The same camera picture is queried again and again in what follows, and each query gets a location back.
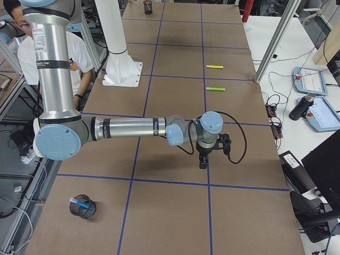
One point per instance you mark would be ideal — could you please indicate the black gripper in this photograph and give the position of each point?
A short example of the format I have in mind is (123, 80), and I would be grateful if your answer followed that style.
(204, 151)

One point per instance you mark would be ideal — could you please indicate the blue marker pen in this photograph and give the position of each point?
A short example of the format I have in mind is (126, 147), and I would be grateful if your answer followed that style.
(78, 202)

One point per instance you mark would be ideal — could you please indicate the green marker pen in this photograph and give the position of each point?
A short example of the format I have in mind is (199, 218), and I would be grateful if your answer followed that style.
(214, 89)

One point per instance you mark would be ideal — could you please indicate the small black electronics boxes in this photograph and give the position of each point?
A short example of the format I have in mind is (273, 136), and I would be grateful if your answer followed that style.
(275, 121)

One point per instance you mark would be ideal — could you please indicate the yellow marker pen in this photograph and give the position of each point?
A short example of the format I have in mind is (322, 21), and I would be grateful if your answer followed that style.
(214, 66)

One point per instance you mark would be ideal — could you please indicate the black water bottle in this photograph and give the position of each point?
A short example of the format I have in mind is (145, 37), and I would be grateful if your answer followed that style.
(302, 106)

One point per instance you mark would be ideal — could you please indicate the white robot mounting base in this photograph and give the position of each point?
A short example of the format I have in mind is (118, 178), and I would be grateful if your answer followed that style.
(121, 69)

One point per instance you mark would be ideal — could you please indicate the black monitor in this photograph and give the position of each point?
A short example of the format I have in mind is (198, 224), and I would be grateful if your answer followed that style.
(322, 165)

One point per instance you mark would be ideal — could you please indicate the black monitor stand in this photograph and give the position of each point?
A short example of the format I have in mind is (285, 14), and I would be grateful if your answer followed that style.
(316, 218)

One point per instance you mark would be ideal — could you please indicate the near blue teach pendant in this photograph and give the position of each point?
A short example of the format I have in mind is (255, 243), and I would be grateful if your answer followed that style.
(321, 116)

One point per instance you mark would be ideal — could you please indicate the blue teach pendant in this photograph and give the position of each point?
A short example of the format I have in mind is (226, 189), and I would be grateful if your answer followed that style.
(308, 80)
(321, 116)

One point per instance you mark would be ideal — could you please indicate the black mesh pen cup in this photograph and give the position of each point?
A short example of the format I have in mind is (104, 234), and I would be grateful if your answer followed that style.
(147, 7)
(79, 211)

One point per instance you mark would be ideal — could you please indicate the far blue teach pendant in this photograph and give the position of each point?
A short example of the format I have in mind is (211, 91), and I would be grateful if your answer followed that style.
(308, 80)

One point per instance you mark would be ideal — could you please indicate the person in white shirt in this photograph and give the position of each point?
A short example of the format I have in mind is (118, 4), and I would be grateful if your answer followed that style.
(50, 56)

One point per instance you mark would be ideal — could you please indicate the red cylinder object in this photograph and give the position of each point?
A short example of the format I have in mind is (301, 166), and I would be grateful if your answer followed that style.
(247, 10)

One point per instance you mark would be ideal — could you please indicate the aluminium frame post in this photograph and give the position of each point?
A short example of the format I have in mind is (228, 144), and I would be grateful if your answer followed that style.
(276, 38)

